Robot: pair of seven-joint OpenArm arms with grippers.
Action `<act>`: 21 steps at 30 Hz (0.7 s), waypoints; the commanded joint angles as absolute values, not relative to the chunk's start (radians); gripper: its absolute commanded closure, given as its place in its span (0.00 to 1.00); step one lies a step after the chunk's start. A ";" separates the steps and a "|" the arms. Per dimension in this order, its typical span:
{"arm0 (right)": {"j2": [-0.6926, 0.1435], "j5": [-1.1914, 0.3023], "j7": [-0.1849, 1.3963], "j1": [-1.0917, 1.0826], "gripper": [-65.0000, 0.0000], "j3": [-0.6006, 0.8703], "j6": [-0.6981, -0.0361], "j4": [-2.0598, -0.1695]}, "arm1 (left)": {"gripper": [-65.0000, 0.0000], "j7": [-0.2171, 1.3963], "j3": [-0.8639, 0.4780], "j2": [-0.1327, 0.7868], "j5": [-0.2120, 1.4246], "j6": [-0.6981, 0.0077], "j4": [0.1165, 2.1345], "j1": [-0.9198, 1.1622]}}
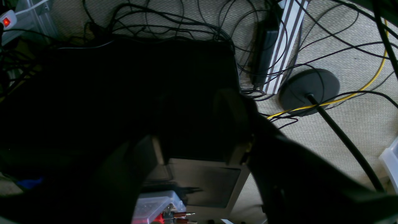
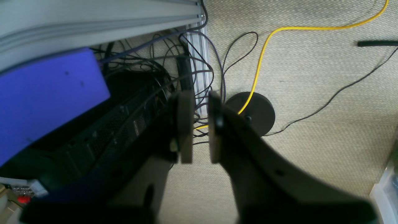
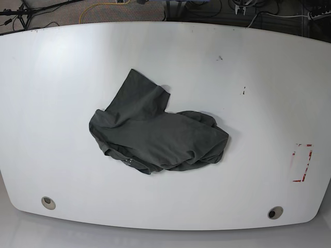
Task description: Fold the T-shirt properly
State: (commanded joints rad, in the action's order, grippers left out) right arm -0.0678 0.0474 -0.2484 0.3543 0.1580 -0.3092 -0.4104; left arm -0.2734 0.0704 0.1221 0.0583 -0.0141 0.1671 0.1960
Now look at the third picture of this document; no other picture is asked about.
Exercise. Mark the table cable grommet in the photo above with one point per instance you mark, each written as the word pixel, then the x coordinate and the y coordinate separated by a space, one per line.
pixel 48 203
pixel 275 213

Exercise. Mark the dark grey T-shirt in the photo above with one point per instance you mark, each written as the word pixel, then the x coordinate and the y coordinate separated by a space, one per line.
pixel 136 130

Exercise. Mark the right table cable grommet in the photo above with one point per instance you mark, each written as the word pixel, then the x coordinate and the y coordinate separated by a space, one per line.
pixel 275 213

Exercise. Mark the white power strip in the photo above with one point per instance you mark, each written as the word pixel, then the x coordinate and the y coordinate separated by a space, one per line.
pixel 319 13

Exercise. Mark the red tape rectangle marking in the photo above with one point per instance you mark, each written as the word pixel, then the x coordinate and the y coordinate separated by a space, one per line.
pixel 301 157

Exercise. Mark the left table cable grommet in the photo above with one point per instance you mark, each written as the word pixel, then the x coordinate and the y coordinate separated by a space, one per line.
pixel 48 203

